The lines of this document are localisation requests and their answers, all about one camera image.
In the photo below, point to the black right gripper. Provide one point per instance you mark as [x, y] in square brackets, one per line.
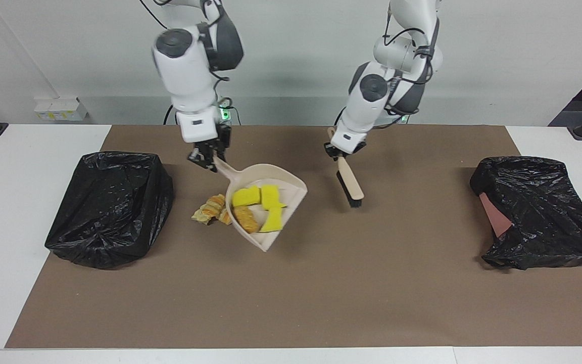
[222, 139]

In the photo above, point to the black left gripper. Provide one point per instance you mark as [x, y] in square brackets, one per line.
[359, 147]

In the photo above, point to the beige hand brush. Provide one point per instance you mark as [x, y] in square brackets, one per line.
[351, 184]

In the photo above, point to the golden croissant piece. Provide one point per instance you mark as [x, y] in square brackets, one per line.
[215, 203]
[224, 217]

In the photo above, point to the yellow sponge with green scourer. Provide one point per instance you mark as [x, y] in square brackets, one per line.
[246, 197]

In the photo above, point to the pale pastry piece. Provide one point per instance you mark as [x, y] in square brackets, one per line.
[201, 216]

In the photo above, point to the beige plastic dustpan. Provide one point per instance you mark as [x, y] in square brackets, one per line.
[276, 174]

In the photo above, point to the brown bread roll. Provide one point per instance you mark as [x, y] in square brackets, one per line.
[246, 220]

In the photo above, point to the yellow sponge piece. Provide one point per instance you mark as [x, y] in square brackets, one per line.
[273, 221]
[271, 196]

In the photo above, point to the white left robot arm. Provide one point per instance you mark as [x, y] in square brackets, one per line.
[367, 101]

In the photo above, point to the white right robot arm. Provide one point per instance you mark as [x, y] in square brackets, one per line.
[185, 65]

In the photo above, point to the black trash bag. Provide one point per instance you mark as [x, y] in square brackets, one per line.
[548, 217]
[104, 227]

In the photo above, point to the pink plastic bin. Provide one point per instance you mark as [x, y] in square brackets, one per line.
[495, 215]

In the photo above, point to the white electrical outlet box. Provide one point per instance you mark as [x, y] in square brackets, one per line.
[61, 110]

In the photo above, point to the brown table mat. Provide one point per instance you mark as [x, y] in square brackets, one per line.
[271, 313]

